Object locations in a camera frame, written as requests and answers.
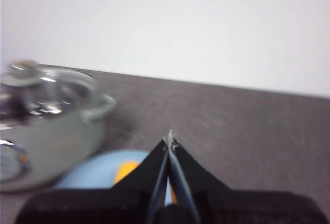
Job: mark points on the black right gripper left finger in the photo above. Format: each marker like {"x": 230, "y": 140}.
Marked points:
{"x": 108, "y": 206}

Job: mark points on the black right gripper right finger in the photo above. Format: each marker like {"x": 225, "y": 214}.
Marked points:
{"x": 245, "y": 208}

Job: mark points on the yellow corn cob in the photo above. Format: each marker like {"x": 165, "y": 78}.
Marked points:
{"x": 126, "y": 171}

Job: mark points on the blue round plate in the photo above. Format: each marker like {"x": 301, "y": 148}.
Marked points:
{"x": 92, "y": 169}

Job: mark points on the pale green electric steamer pot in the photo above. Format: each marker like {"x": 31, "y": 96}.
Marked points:
{"x": 62, "y": 141}

